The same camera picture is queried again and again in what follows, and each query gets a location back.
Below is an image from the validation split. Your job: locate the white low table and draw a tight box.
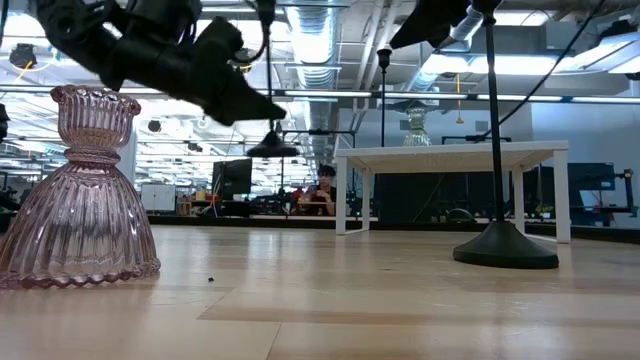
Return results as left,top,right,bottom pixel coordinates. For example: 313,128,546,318
333,139,572,245

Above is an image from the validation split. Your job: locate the silver ribbed ventilation duct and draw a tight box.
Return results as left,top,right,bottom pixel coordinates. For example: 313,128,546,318
285,0,342,166

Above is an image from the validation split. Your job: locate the black ceiling device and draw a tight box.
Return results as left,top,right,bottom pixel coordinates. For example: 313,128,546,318
8,42,39,70

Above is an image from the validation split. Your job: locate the person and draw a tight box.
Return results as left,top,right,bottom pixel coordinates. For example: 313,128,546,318
302,163,338,217

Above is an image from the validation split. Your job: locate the yellow hanging pendant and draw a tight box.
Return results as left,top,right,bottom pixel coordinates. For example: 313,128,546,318
454,73,465,125

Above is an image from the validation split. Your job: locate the black hanging cable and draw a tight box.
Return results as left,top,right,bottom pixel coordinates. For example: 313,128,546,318
477,0,607,140

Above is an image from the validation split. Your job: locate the pink ribbed glass candle holder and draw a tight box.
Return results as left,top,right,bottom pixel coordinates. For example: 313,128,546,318
0,84,162,290

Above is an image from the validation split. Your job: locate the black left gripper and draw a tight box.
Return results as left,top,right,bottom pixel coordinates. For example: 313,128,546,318
102,17,287,126

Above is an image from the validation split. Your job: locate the clear glass candle holder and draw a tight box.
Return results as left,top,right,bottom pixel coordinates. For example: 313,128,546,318
402,107,433,148

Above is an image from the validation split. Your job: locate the white cabinet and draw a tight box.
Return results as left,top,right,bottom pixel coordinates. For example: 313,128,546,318
140,183,177,213

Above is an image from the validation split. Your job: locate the black computer monitor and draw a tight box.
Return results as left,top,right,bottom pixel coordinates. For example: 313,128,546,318
211,158,254,202

